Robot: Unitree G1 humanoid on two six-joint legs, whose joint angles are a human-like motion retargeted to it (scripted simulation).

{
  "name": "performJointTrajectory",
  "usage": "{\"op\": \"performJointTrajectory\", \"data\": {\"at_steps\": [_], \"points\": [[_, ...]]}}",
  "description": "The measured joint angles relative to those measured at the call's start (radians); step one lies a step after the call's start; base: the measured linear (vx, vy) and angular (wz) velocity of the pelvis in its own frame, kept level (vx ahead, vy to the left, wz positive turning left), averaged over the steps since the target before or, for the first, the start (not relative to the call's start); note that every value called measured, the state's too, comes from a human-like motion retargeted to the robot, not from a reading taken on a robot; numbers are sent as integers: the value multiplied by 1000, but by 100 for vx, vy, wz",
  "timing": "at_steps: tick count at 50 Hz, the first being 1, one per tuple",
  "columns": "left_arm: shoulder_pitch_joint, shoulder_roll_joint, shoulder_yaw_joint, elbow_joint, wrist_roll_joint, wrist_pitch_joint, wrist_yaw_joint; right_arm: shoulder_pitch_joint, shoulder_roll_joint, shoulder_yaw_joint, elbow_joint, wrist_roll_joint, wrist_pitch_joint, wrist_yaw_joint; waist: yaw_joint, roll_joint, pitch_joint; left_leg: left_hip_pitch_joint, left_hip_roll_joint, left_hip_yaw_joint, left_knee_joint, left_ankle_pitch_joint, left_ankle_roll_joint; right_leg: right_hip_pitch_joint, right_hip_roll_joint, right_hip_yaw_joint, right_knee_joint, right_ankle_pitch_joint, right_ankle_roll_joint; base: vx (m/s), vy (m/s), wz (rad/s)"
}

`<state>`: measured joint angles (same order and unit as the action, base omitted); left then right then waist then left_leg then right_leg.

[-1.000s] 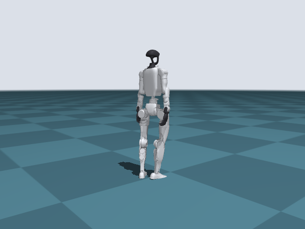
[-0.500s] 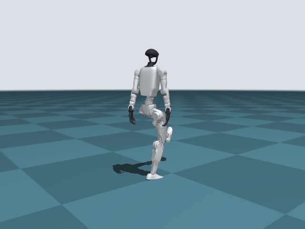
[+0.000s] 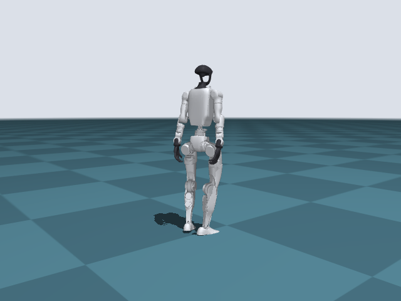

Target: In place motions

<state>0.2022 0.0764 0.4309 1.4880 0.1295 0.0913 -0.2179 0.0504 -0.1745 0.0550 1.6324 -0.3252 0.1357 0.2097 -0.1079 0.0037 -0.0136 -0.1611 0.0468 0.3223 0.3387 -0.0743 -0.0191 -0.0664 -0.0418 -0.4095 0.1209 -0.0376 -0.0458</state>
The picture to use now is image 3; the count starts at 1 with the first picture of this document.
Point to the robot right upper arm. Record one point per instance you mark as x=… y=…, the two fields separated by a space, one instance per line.
x=217 y=103

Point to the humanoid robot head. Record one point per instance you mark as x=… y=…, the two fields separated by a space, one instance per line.
x=202 y=71

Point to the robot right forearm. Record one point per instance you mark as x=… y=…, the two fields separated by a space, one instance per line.
x=219 y=129

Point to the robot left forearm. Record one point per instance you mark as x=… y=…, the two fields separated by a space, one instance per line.
x=179 y=131

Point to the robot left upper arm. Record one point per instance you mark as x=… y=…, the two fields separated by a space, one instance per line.
x=184 y=108

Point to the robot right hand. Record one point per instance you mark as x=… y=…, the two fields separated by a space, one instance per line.
x=217 y=152

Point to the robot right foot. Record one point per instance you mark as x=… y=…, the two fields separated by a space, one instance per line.
x=202 y=231

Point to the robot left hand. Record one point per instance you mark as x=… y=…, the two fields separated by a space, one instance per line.
x=176 y=150

